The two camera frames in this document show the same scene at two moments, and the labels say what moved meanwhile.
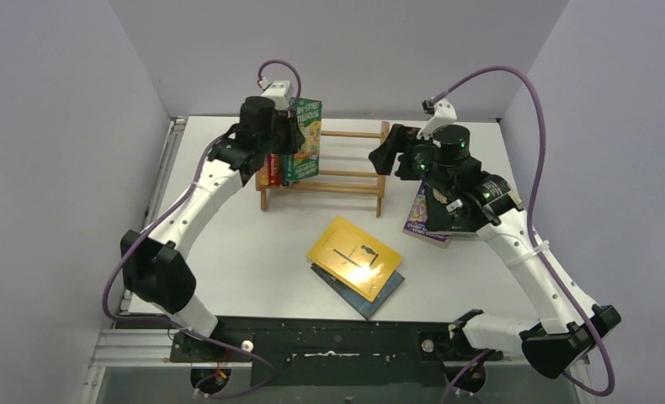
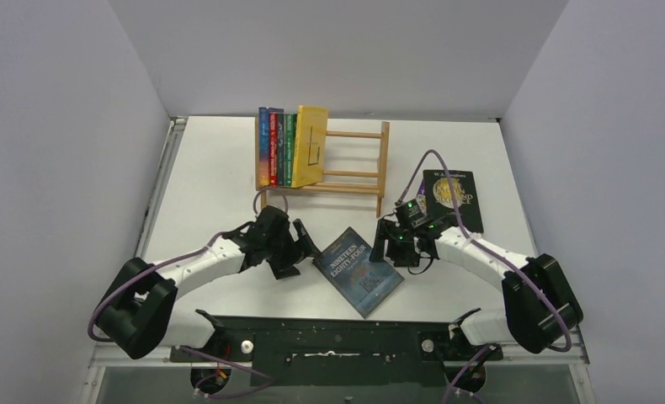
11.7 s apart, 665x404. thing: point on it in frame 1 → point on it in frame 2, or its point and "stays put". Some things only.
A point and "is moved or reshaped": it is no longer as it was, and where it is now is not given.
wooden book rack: [366, 189] stays put
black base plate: [333, 351] stays put
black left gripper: [295, 140] → [285, 268]
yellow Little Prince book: [358, 258] → [309, 146]
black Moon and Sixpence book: [452, 215] stays put
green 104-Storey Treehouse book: [306, 161] is moved or reshaped
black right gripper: [398, 148] → [396, 239]
